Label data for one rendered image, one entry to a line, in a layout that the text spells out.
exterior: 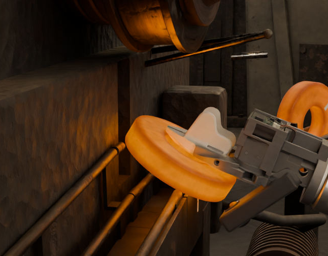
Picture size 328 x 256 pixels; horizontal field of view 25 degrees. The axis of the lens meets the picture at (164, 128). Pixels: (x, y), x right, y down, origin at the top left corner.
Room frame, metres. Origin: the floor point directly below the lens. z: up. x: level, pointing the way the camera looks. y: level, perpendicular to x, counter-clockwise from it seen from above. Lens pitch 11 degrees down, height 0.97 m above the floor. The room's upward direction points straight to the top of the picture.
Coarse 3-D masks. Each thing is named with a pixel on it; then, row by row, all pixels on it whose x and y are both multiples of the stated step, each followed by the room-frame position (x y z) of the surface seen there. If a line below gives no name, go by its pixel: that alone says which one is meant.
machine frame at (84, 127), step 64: (0, 0) 0.75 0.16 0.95; (0, 64) 0.75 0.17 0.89; (64, 64) 0.90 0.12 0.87; (128, 64) 1.02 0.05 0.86; (0, 128) 0.62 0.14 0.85; (64, 128) 0.77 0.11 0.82; (128, 128) 1.02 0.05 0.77; (0, 192) 0.61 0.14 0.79; (64, 192) 0.76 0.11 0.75; (128, 192) 1.01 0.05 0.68
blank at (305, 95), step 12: (300, 84) 1.40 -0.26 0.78; (312, 84) 1.39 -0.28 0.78; (288, 96) 1.38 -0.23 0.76; (300, 96) 1.37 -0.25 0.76; (312, 96) 1.39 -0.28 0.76; (324, 96) 1.42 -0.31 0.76; (288, 108) 1.36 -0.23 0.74; (300, 108) 1.37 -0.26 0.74; (312, 108) 1.43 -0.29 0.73; (324, 108) 1.42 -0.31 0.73; (288, 120) 1.35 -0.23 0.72; (300, 120) 1.37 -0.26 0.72; (312, 120) 1.44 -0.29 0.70; (324, 120) 1.42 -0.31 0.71; (312, 132) 1.43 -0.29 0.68; (324, 132) 1.42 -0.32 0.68
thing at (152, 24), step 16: (128, 0) 0.83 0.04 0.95; (144, 0) 0.83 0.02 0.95; (160, 0) 0.81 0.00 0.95; (176, 0) 0.86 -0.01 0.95; (128, 16) 0.86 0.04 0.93; (144, 16) 0.85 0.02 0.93; (160, 16) 0.85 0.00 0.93; (176, 16) 0.86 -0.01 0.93; (128, 32) 0.89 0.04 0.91; (144, 32) 0.89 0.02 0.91; (160, 32) 0.88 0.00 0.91; (176, 32) 0.86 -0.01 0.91; (192, 32) 0.96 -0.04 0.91; (192, 48) 0.96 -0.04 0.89
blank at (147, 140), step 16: (144, 128) 0.94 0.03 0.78; (160, 128) 0.98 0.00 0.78; (128, 144) 0.93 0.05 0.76; (144, 144) 0.91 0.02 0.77; (160, 144) 0.91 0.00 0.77; (176, 144) 0.99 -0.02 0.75; (144, 160) 0.90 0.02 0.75; (160, 160) 0.89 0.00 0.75; (176, 160) 0.89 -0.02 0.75; (192, 160) 0.92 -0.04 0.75; (160, 176) 0.89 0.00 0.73; (176, 176) 0.89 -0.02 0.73; (192, 176) 0.89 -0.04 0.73; (208, 176) 0.90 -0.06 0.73; (224, 176) 0.93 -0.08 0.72; (192, 192) 0.89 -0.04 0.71; (208, 192) 0.90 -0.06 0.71; (224, 192) 0.92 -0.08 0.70
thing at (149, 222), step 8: (160, 192) 1.08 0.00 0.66; (168, 192) 1.08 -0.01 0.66; (152, 200) 1.03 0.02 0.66; (160, 200) 1.03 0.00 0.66; (144, 208) 1.00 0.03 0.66; (152, 208) 1.00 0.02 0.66; (160, 208) 1.00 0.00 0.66; (144, 216) 0.96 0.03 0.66; (152, 216) 0.96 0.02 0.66; (128, 224) 0.93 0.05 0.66; (136, 224) 0.93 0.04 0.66; (144, 224) 0.93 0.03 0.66; (152, 224) 0.93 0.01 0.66
